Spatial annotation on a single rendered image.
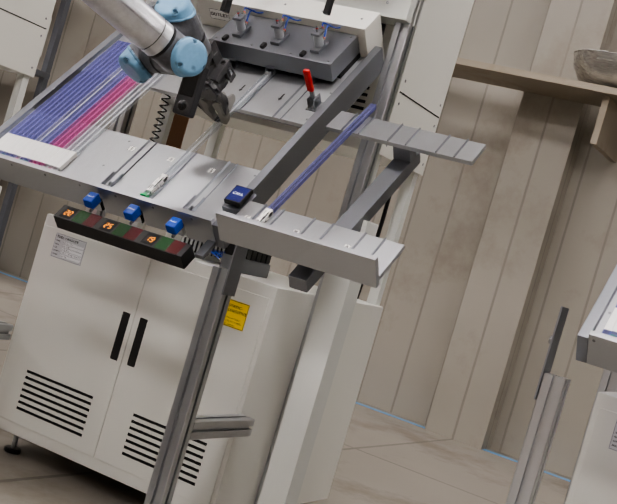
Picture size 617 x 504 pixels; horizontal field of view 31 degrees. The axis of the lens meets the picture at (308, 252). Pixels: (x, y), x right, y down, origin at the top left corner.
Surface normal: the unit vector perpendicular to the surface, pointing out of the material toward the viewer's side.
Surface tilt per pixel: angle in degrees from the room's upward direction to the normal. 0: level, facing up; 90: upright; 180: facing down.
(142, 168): 47
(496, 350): 90
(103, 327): 90
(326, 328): 90
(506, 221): 90
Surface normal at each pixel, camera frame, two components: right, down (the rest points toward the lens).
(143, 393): -0.44, -0.11
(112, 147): -0.12, -0.74
